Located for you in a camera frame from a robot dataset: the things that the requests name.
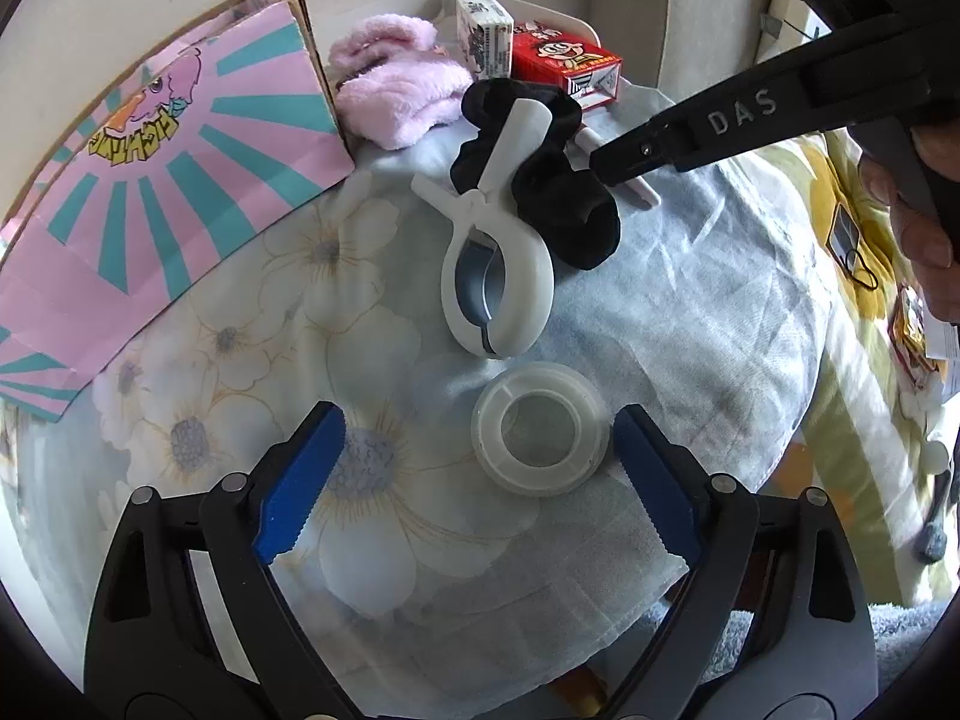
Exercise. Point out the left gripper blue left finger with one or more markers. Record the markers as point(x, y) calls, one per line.
point(290, 477)

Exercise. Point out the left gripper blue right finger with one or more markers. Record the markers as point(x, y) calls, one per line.
point(669, 480)

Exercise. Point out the clear tape roll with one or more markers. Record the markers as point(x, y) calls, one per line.
point(540, 430)

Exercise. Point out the person's right hand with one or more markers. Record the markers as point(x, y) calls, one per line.
point(921, 239)

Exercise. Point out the floral light blue cloth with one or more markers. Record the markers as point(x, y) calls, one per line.
point(429, 589)

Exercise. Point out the yellow floral bedsheet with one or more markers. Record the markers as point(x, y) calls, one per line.
point(876, 429)

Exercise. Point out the large white plastic clamp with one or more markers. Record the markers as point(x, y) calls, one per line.
point(497, 278)

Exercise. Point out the white marker pen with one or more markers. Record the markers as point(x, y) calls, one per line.
point(623, 160)

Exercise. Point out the black sock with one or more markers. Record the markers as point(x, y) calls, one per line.
point(570, 208)

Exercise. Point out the red printed carton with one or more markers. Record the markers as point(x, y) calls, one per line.
point(543, 54)

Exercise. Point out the pink cardboard box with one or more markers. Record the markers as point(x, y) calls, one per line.
point(193, 152)

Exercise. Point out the pink fluffy sock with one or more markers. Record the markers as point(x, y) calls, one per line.
point(395, 82)

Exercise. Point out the white printed small carton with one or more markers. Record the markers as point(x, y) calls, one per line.
point(485, 30)

